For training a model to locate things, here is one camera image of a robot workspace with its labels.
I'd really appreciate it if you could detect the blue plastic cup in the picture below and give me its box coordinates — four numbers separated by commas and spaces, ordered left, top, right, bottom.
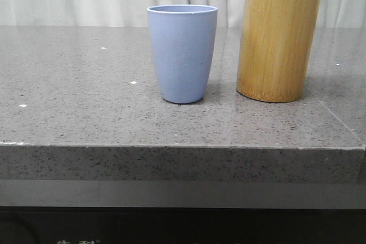
147, 5, 218, 104

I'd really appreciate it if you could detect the bamboo cylinder holder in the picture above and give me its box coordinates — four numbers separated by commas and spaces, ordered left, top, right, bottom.
236, 0, 320, 103

